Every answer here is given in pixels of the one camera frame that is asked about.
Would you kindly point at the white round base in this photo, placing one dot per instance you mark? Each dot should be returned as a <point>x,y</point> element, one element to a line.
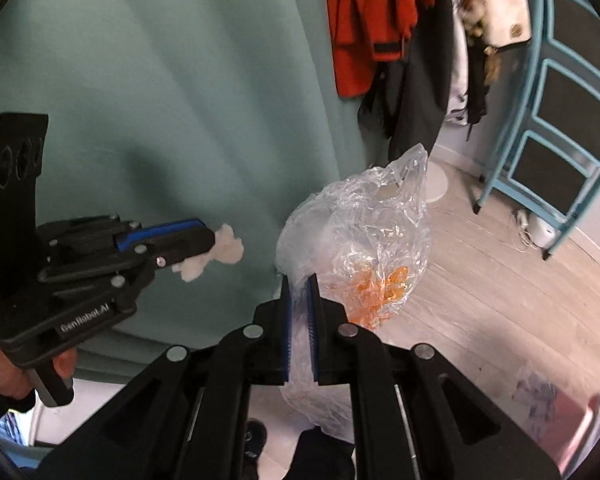
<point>436,182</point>

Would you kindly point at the person's left forearm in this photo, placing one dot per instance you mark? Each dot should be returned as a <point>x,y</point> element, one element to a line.
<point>10,406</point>

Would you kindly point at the white tissue wad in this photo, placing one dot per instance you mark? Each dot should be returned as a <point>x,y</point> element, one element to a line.
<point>225,250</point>

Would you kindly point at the black coat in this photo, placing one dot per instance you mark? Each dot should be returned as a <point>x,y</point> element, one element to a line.
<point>420,100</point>

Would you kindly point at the small white appliance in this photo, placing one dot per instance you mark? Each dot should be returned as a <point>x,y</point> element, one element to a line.
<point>542,232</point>

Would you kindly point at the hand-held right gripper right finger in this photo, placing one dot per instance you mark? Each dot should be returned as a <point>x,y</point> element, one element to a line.
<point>313,332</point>

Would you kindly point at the red jacket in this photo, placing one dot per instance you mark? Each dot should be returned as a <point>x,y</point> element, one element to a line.
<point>370,20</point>

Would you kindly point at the person's leg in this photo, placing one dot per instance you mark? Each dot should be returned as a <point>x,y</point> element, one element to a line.
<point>322,455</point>

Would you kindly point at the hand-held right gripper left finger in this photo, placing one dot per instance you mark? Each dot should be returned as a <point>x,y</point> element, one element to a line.
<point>286,332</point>

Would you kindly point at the pink object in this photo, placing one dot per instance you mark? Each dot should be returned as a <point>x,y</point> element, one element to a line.
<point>580,435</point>

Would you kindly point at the black shoe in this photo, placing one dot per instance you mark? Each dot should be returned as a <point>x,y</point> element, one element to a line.
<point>255,440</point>

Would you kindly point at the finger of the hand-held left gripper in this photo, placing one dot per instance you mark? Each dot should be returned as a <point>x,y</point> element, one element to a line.
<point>180,250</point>
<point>160,231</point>

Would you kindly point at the person's left hand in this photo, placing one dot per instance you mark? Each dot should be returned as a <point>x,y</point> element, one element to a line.
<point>2,372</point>

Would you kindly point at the orange peel pieces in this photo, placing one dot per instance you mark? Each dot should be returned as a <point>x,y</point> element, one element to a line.
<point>375,295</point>

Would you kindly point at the blue metal rack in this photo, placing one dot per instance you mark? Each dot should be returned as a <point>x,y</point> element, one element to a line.
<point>535,105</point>

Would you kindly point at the clear plastic bag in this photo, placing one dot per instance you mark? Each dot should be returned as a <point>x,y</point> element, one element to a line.
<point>370,220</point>

